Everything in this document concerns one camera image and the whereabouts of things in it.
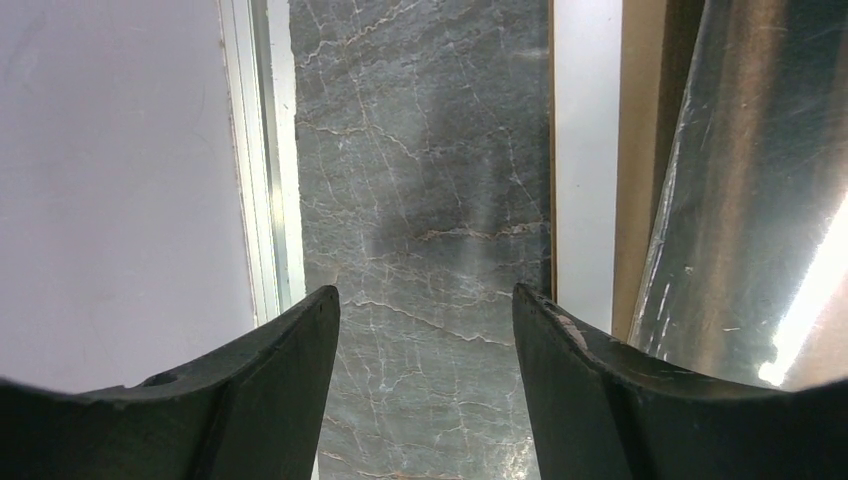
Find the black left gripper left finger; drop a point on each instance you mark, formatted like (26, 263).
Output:
(250, 409)

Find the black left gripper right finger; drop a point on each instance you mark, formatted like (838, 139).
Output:
(602, 409)

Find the aluminium rail frame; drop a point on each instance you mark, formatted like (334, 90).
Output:
(260, 65)

